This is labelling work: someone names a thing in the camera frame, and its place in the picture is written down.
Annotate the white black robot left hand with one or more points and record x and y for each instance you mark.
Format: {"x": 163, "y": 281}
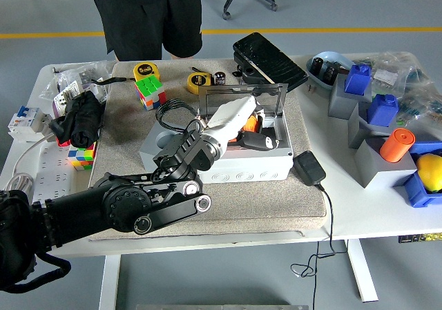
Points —
{"x": 231, "y": 116}

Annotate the orange cylindrical battery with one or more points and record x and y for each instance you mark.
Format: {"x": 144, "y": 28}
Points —
{"x": 397, "y": 147}
{"x": 250, "y": 125}

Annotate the grey holder block round hole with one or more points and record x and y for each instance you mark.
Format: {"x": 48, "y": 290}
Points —
{"x": 146, "y": 149}

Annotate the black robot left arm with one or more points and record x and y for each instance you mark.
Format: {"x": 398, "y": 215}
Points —
{"x": 103, "y": 206}

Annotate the white plastic junction box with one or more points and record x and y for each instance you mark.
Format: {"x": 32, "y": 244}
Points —
{"x": 259, "y": 172}

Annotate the black capacitor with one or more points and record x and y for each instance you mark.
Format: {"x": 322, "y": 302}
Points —
{"x": 220, "y": 78}
{"x": 331, "y": 72}
{"x": 317, "y": 65}

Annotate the black flat plastic case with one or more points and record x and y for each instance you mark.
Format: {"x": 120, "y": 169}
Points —
{"x": 269, "y": 61}

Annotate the colourful puzzle cube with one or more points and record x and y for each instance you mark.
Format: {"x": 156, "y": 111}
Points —
{"x": 81, "y": 156}
{"x": 150, "y": 89}

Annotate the black power adapter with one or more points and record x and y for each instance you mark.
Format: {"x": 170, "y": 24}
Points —
{"x": 309, "y": 168}

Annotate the grey-brown table mat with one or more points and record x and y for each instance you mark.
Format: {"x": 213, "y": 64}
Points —
{"x": 259, "y": 206}

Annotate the grey plastic holder block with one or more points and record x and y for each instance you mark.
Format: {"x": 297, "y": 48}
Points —
{"x": 376, "y": 172}
{"x": 359, "y": 134}
{"x": 342, "y": 106}

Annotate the pale blue bowl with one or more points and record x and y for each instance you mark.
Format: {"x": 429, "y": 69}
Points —
{"x": 331, "y": 57}

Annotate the blue plastic block piece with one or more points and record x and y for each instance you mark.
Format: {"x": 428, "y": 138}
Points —
{"x": 381, "y": 111}
{"x": 357, "y": 80}

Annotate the person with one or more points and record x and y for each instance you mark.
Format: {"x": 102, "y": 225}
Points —
{"x": 145, "y": 13}

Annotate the white small breaker module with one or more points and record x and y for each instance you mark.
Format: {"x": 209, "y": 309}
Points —
{"x": 98, "y": 90}

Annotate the black fabric bundle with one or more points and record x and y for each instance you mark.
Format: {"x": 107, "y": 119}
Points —
{"x": 79, "y": 120}

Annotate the purple white packaged part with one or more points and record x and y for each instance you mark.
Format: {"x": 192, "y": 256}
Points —
{"x": 65, "y": 97}

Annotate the clear plastic bags with parts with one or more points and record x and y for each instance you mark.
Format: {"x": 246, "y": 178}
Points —
{"x": 69, "y": 75}

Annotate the clear bag of components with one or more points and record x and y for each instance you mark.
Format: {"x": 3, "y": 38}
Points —
{"x": 393, "y": 70}
{"x": 421, "y": 106}

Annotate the small red object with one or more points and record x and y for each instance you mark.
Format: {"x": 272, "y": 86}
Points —
{"x": 63, "y": 143}

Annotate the white power strip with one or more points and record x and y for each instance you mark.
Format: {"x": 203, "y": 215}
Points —
{"x": 52, "y": 175}

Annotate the white table leg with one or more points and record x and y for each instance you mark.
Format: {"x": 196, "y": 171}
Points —
{"x": 110, "y": 282}
{"x": 362, "y": 268}

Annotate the blue plastic bin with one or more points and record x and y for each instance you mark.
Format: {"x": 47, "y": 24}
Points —
{"x": 419, "y": 192}

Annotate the yellow lemon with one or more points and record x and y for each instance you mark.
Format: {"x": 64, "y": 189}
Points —
{"x": 431, "y": 172}

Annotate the black table control panel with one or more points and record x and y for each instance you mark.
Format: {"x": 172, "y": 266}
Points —
{"x": 419, "y": 237}

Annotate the white circuit breaker blue switch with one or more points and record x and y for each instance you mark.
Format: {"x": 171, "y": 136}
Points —
{"x": 22, "y": 120}

